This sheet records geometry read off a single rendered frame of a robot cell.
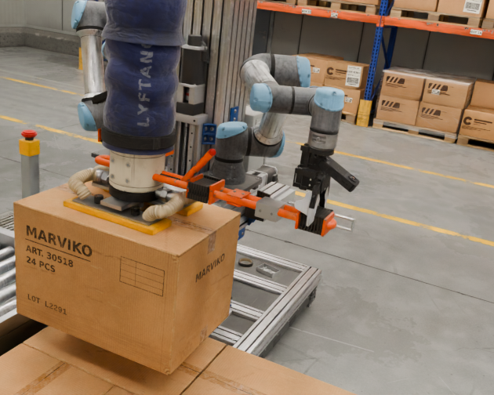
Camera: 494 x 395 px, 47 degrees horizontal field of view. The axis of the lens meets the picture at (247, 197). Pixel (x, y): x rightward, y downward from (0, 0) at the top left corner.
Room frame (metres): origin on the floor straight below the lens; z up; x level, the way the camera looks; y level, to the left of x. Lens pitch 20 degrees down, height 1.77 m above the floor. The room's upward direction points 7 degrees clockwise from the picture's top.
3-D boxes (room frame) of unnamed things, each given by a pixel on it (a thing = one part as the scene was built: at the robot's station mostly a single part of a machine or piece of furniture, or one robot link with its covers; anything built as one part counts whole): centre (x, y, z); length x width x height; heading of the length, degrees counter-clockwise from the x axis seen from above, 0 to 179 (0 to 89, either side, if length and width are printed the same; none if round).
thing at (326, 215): (1.44, -0.19, 1.20); 0.08 x 0.07 x 0.05; 66
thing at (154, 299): (1.69, 0.37, 0.87); 0.60 x 0.40 x 0.40; 68
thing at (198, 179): (1.59, 0.13, 1.20); 0.10 x 0.08 x 0.06; 156
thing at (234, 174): (2.19, 0.09, 1.09); 0.15 x 0.15 x 0.10
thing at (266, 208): (1.50, -0.07, 1.19); 0.07 x 0.07 x 0.04; 66
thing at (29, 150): (2.55, 1.04, 0.50); 0.07 x 0.07 x 1.00; 67
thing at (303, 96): (1.55, -0.14, 1.50); 0.11 x 0.11 x 0.08; 10
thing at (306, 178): (1.46, -0.17, 1.34); 0.09 x 0.08 x 0.12; 66
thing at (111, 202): (1.69, 0.35, 1.14); 0.34 x 0.25 x 0.06; 66
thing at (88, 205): (1.61, 0.39, 1.10); 0.34 x 0.10 x 0.05; 66
